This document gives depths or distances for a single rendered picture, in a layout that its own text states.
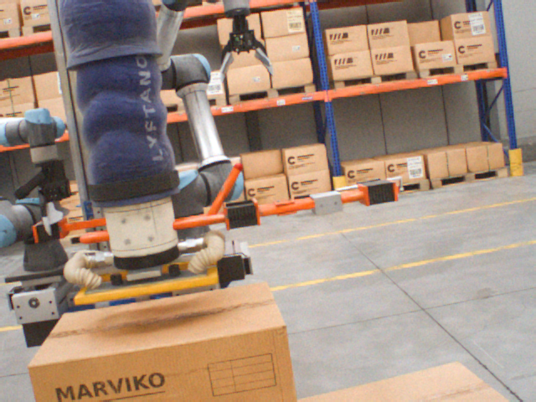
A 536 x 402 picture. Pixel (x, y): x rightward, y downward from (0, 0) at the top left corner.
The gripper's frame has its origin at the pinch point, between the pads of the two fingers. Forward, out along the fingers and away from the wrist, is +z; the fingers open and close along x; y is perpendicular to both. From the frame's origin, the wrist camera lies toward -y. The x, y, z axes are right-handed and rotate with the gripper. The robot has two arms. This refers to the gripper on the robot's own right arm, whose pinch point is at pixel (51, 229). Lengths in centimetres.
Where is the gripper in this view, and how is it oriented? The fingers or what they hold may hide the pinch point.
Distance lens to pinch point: 186.5
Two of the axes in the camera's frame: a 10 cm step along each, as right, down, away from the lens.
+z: 1.5, 9.8, 1.3
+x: -0.9, -1.2, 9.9
